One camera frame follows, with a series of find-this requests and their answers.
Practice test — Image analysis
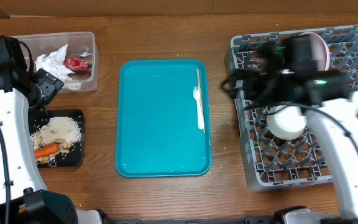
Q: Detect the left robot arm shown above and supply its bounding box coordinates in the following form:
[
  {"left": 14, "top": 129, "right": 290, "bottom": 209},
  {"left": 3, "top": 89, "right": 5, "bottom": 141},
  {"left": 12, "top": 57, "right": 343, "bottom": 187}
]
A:
[{"left": 0, "top": 35, "right": 108, "bottom": 224}]

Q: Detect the clear plastic waste bin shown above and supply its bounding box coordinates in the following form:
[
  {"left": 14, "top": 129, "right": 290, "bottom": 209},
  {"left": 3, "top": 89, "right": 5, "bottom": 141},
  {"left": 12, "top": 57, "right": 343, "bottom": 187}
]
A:
[{"left": 16, "top": 32, "right": 99, "bottom": 92}]

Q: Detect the wooden chopstick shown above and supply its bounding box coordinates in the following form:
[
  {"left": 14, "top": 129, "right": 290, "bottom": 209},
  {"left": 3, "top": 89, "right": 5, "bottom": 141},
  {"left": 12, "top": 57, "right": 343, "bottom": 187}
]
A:
[{"left": 196, "top": 68, "right": 206, "bottom": 134}]

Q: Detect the red snack wrapper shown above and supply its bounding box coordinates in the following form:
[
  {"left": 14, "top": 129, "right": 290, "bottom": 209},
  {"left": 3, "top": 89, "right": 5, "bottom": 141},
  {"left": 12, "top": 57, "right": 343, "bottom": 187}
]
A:
[{"left": 63, "top": 58, "right": 92, "bottom": 72}]

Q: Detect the pile of peanuts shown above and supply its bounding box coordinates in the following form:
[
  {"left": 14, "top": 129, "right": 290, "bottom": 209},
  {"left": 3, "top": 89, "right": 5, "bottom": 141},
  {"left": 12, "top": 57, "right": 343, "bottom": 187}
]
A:
[{"left": 30, "top": 124, "right": 75, "bottom": 165}]

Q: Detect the orange carrot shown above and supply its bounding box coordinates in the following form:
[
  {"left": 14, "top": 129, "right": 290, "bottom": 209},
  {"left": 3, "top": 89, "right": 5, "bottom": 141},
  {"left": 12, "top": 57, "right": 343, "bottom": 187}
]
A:
[{"left": 34, "top": 143, "right": 60, "bottom": 159}]

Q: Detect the white round plate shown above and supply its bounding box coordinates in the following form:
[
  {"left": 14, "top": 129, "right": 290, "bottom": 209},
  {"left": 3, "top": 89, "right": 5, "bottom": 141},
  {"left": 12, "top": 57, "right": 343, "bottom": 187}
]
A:
[{"left": 301, "top": 32, "right": 330, "bottom": 71}]

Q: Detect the clear crumpled plastic wrapper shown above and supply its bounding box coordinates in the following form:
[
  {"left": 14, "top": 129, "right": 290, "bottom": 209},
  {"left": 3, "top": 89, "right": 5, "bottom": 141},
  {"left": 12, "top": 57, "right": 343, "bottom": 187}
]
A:
[{"left": 80, "top": 46, "right": 92, "bottom": 58}]

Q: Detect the white plastic fork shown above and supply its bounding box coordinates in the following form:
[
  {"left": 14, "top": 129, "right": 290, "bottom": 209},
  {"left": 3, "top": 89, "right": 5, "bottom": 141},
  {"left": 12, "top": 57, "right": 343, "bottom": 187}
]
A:
[{"left": 193, "top": 86, "right": 203, "bottom": 130}]

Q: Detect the grey dishwasher rack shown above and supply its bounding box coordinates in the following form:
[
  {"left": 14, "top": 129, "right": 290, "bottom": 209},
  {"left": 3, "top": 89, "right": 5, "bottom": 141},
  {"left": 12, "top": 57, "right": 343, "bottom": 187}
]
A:
[{"left": 224, "top": 25, "right": 358, "bottom": 191}]

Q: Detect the crumpled white tissue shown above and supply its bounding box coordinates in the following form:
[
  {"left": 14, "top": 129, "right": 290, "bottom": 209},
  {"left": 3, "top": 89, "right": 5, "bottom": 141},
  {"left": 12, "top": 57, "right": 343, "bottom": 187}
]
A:
[{"left": 35, "top": 44, "right": 73, "bottom": 82}]

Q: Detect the pile of white rice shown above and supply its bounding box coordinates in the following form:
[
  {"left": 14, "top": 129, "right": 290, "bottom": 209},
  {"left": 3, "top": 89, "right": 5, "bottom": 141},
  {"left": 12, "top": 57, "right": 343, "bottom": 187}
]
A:
[{"left": 30, "top": 116, "right": 83, "bottom": 166}]

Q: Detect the teal serving tray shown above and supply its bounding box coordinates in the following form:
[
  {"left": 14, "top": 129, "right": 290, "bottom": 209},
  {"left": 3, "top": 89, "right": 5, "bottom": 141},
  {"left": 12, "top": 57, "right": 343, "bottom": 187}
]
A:
[{"left": 116, "top": 59, "right": 212, "bottom": 178}]

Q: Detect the black rectangular tray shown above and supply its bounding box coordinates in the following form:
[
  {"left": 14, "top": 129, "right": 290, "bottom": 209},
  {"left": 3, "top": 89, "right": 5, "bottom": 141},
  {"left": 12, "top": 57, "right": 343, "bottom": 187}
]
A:
[{"left": 29, "top": 109, "right": 85, "bottom": 168}]

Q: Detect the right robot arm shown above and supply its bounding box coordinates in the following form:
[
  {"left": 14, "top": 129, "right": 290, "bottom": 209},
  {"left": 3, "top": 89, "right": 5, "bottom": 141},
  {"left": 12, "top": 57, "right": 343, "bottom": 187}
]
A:
[{"left": 221, "top": 34, "right": 358, "bottom": 223}]

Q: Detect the light green bowl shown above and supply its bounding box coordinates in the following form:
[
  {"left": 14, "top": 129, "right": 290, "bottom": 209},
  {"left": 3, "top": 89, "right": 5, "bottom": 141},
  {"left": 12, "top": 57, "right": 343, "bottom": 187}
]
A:
[{"left": 266, "top": 106, "right": 306, "bottom": 140}]

